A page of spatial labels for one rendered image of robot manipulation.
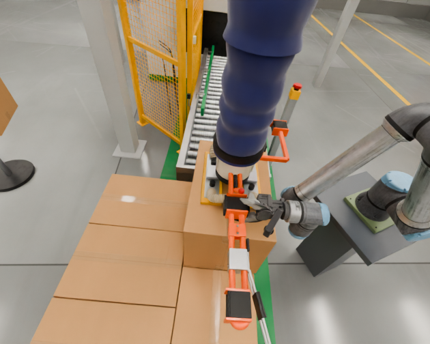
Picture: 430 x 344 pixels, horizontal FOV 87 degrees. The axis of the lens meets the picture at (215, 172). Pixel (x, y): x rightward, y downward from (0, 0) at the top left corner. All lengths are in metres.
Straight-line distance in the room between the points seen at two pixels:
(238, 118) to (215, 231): 0.48
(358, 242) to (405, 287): 1.12
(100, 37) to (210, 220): 1.59
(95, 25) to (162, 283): 1.76
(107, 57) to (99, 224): 1.28
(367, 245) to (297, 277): 0.76
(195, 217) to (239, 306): 0.43
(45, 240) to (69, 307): 0.99
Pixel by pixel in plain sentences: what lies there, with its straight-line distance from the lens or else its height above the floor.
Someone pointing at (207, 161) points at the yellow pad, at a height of 0.97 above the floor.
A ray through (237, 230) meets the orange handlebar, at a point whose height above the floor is 1.09.
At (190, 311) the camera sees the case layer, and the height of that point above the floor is 0.54.
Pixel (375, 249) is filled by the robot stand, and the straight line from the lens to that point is 1.52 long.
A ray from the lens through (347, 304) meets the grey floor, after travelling 2.20.
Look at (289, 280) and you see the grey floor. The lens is 2.05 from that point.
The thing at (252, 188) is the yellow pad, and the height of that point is 0.99.
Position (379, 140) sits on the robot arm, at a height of 1.37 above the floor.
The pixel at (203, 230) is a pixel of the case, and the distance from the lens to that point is 1.00.
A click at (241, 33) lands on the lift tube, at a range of 0.71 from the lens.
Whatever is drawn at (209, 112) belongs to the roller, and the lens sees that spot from 2.35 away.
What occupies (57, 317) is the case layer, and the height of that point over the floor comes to 0.54.
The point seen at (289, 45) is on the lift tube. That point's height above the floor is 1.62.
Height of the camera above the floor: 1.83
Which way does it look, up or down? 48 degrees down
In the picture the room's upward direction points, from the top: 8 degrees clockwise
